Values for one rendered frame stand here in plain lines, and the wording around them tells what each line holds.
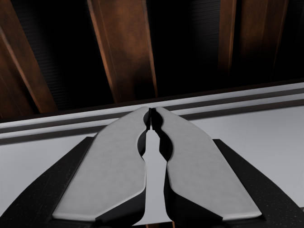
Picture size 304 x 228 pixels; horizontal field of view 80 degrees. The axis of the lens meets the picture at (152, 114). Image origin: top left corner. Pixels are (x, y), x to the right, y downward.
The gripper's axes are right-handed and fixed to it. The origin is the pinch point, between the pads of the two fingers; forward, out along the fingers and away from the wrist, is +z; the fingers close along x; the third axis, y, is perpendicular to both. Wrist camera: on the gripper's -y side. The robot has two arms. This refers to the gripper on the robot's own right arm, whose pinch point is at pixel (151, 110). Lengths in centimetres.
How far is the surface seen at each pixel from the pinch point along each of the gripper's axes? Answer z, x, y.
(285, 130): 5.7, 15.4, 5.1
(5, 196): 5.8, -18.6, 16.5
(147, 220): 5.8, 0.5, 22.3
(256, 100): 7.1, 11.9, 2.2
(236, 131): 5.7, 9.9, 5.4
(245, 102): 7.1, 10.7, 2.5
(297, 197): 5.7, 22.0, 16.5
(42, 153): 5.8, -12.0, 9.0
